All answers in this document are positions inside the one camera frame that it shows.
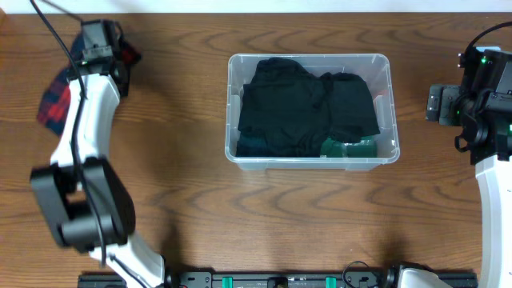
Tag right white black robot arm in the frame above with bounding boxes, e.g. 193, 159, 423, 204
380, 44, 511, 287

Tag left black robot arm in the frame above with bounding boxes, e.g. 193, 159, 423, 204
30, 19, 171, 287

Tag red navy plaid shirt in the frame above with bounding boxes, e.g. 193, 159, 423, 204
37, 37, 142, 137

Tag clear plastic storage bin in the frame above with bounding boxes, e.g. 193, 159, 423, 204
225, 54, 401, 171

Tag left black cable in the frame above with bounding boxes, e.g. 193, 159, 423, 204
30, 0, 139, 288

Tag large black garment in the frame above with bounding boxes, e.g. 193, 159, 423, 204
238, 58, 379, 158

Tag green taped garment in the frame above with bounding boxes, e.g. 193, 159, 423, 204
320, 136, 378, 158

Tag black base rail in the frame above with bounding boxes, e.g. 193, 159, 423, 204
77, 269, 478, 288

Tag pink printed t-shirt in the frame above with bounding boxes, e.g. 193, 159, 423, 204
372, 89, 389, 99

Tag dark navy garment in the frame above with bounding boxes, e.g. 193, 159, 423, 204
236, 134, 269, 158

